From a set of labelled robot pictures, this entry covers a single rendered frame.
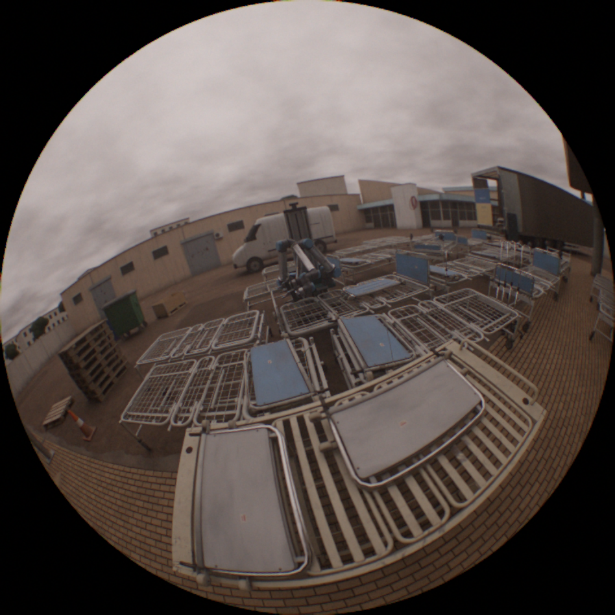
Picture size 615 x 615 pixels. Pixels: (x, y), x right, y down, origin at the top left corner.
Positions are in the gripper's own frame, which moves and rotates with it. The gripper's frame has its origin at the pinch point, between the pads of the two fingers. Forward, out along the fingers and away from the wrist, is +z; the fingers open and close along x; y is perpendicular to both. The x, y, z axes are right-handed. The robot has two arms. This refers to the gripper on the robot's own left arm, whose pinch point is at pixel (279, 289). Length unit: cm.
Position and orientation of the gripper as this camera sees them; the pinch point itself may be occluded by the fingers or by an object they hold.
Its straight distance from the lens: 237.1
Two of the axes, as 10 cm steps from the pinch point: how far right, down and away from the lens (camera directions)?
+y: 2.5, 3.4, -9.1
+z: -9.0, 4.3, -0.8
